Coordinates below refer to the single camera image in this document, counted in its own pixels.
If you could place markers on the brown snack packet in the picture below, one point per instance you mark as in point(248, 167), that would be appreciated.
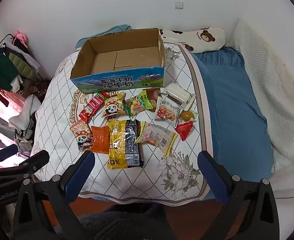
point(155, 93)

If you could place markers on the white crumpled cloth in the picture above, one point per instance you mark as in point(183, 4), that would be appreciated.
point(24, 115)

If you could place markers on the yellow-green pea snack packet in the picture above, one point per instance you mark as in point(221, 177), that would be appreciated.
point(140, 102)

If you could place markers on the olive puffer vest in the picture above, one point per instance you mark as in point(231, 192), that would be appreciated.
point(22, 63)

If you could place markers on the white oat cookie packet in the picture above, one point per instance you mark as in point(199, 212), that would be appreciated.
point(167, 111)

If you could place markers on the red triangular snack packet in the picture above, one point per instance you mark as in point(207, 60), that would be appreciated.
point(184, 130)

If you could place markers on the clear yellow bread packet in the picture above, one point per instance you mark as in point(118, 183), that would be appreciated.
point(157, 135)

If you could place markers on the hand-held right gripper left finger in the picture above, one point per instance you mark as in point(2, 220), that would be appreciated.
point(80, 177)

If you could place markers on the white wrapped cake packet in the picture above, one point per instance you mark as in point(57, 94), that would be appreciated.
point(177, 91)

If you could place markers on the floral printed white quilt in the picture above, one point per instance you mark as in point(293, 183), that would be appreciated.
point(59, 105)

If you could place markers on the white knit blanket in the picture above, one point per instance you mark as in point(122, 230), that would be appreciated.
point(266, 67)

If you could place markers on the yellow panda snack packet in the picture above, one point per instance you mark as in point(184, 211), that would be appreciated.
point(113, 105)

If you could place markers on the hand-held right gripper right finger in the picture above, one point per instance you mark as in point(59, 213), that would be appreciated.
point(213, 177)

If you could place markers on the person's dark fleece clothing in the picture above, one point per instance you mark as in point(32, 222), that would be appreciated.
point(127, 222)

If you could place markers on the bear print pillow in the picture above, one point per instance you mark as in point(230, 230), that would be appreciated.
point(202, 38)

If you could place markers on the plain orange snack packet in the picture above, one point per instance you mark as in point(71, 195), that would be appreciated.
point(100, 140)

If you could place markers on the pink plush toy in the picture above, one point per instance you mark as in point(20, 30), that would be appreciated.
point(20, 36)

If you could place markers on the red stick snack packet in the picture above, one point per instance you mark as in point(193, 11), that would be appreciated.
point(92, 105)

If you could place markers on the blue bedsheet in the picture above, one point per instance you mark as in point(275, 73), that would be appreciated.
point(232, 110)

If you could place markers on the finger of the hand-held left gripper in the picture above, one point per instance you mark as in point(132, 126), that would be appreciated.
point(8, 150)
point(34, 160)

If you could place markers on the cardboard box with blue print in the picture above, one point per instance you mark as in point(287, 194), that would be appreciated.
point(117, 83)

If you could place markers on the yellow and black noodle packet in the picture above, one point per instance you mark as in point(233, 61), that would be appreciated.
point(123, 145)

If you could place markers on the slim white remote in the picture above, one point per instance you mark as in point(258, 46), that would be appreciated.
point(170, 39)

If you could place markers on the white wall switch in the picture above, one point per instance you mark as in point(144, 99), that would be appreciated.
point(179, 5)

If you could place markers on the orange panda snack packet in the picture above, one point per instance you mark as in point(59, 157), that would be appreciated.
point(81, 135)

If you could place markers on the light blue folded towel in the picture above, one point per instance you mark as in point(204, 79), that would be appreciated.
point(117, 29)

